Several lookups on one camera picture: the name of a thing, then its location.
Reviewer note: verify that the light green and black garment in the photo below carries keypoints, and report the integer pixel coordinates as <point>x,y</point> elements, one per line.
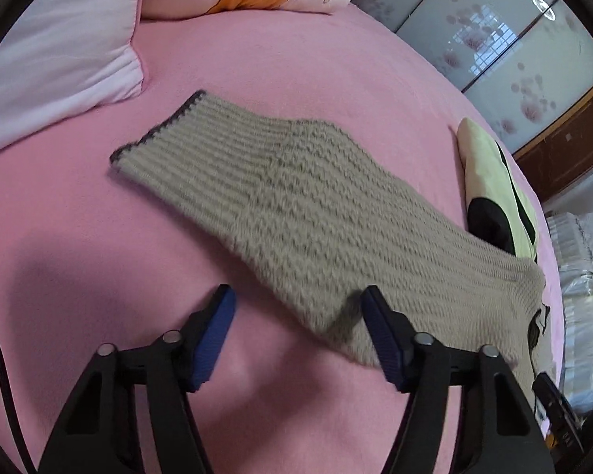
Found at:
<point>484,168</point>

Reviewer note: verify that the beige knitted sweater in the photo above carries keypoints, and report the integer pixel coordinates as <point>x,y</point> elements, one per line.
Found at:
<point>326,207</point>

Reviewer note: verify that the white lace covered furniture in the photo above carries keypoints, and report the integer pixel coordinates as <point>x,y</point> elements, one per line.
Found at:
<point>583,281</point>

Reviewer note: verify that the pink bed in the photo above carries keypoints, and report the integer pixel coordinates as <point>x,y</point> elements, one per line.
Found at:
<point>326,69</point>

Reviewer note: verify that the floral sliding door wardrobe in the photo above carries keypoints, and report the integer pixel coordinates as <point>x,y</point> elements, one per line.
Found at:
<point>499,34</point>

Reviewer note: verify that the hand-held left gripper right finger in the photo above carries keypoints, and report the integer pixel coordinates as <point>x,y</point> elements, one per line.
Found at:
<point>379,335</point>

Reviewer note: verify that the light pink pillow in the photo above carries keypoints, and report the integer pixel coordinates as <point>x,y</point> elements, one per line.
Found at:
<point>54,49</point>

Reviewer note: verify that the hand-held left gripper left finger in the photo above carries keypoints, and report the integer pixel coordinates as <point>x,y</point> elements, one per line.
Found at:
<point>216,338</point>

